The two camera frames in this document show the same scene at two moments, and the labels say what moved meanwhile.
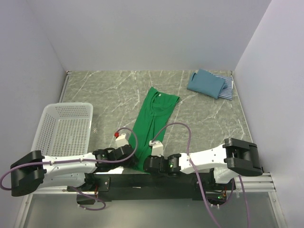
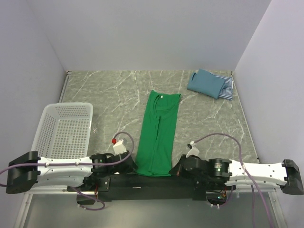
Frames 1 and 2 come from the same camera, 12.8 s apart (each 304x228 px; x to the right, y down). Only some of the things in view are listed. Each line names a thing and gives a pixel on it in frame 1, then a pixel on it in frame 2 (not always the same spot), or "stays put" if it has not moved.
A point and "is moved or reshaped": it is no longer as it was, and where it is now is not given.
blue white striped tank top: [226, 92] stays put
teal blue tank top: [205, 83] stays put
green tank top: [157, 111] is moved or reshaped
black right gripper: [157, 157] to [178, 170]
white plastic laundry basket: [64, 128] stays put
